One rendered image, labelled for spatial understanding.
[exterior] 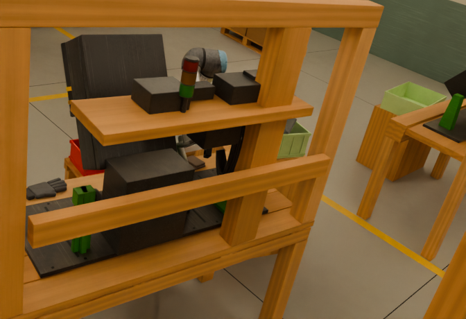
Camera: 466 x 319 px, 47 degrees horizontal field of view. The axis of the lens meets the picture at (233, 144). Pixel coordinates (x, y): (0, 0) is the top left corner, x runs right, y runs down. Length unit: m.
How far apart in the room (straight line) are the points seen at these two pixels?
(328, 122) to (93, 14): 1.24
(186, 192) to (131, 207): 0.22
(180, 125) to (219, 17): 0.36
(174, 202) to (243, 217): 0.46
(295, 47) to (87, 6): 0.82
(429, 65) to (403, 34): 0.70
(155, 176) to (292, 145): 1.49
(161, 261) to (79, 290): 0.35
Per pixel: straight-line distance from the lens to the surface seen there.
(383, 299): 3.83
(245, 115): 1.89
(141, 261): 2.17
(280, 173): 2.17
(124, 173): 2.00
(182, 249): 2.26
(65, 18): 1.46
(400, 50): 9.58
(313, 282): 3.71
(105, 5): 1.50
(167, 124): 1.71
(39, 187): 2.47
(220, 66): 2.73
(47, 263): 2.11
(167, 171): 2.05
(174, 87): 1.81
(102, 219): 1.76
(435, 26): 9.31
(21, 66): 1.47
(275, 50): 1.94
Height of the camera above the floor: 2.28
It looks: 26 degrees down
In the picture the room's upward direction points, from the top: 13 degrees clockwise
